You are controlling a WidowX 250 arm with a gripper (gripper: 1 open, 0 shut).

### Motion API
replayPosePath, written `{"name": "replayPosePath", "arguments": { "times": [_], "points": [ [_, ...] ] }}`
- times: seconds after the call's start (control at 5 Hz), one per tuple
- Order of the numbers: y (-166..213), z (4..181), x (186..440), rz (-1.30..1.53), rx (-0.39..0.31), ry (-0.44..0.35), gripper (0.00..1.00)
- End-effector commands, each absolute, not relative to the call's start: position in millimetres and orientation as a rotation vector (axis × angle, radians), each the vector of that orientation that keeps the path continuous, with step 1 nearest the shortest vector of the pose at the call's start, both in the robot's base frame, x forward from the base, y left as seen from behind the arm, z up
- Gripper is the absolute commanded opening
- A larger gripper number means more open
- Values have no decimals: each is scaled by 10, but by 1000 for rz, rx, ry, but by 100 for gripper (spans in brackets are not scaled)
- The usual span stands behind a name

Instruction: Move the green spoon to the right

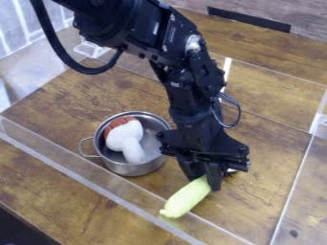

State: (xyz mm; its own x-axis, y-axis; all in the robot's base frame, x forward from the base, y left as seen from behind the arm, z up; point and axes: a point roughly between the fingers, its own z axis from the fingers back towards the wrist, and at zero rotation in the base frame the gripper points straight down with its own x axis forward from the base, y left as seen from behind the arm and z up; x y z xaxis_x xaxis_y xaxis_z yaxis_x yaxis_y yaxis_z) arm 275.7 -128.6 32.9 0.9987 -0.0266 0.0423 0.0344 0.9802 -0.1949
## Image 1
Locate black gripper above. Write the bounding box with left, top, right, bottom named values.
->
left=156, top=111, right=251, bottom=191

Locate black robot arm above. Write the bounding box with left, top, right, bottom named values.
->
left=53, top=0, right=251, bottom=190

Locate stainless steel pot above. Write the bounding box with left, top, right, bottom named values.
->
left=78, top=111, right=170, bottom=177

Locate plush mushroom toy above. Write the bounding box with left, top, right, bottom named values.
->
left=104, top=116, right=144, bottom=164

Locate black strip on wall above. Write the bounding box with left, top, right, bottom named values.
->
left=206, top=7, right=291, bottom=33

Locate black cable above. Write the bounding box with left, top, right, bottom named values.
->
left=26, top=0, right=243, bottom=130

